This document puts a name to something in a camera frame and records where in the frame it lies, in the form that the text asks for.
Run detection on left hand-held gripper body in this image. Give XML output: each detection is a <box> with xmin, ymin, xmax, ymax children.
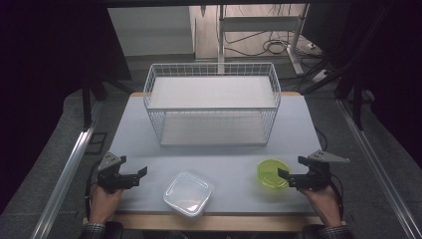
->
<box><xmin>97</xmin><ymin>151</ymin><xmax>140</xmax><ymax>193</ymax></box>

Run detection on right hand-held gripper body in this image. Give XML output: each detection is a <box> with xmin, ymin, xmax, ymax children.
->
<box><xmin>288</xmin><ymin>149</ymin><xmax>350</xmax><ymax>192</ymax></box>

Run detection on green round plastic container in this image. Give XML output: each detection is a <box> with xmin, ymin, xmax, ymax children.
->
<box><xmin>256</xmin><ymin>157</ymin><xmax>292</xmax><ymax>191</ymax></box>

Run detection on clear square plastic container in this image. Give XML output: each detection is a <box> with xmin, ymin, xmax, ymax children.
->
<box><xmin>162</xmin><ymin>170</ymin><xmax>215</xmax><ymax>218</ymax></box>

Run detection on white wire basket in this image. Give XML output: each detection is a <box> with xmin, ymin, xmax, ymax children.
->
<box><xmin>142</xmin><ymin>62</ymin><xmax>282</xmax><ymax>147</ymax></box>

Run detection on person's left hand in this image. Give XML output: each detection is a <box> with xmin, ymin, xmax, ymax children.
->
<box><xmin>89</xmin><ymin>184</ymin><xmax>124</xmax><ymax>225</ymax></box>

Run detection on person's right hand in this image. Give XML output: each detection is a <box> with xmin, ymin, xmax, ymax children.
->
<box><xmin>300</xmin><ymin>184</ymin><xmax>343</xmax><ymax>229</ymax></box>

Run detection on grey table mat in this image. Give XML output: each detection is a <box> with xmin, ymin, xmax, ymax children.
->
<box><xmin>108</xmin><ymin>95</ymin><xmax>323</xmax><ymax>215</ymax></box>

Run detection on black metal stand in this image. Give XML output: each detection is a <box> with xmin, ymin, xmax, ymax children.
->
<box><xmin>81</xmin><ymin>74</ymin><xmax>108</xmax><ymax>131</ymax></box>

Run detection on white power strip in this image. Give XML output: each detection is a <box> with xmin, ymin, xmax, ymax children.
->
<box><xmin>311</xmin><ymin>69</ymin><xmax>330</xmax><ymax>84</ymax></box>

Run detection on white cabinet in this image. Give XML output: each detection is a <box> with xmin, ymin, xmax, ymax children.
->
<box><xmin>106</xmin><ymin>5</ymin><xmax>196</xmax><ymax>58</ymax></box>

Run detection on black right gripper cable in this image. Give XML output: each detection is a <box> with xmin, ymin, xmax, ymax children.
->
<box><xmin>327</xmin><ymin>172</ymin><xmax>345</xmax><ymax>221</ymax></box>

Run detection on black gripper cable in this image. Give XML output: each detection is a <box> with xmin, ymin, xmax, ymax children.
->
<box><xmin>84</xmin><ymin>160</ymin><xmax>103</xmax><ymax>221</ymax></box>
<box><xmin>327</xmin><ymin>172</ymin><xmax>345</xmax><ymax>221</ymax></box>

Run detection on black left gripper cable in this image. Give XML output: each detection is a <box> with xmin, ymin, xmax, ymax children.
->
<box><xmin>84</xmin><ymin>160</ymin><xmax>103</xmax><ymax>221</ymax></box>

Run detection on aluminium rail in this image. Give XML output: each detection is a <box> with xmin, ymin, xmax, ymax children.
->
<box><xmin>335</xmin><ymin>99</ymin><xmax>422</xmax><ymax>239</ymax></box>
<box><xmin>30</xmin><ymin>120</ymin><xmax>99</xmax><ymax>239</ymax></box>

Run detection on black floor cables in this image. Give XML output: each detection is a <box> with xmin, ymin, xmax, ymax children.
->
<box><xmin>223</xmin><ymin>30</ymin><xmax>321</xmax><ymax>58</ymax></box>

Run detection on white desk frame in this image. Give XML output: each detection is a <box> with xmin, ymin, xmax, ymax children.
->
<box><xmin>217</xmin><ymin>3</ymin><xmax>311</xmax><ymax>77</ymax></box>

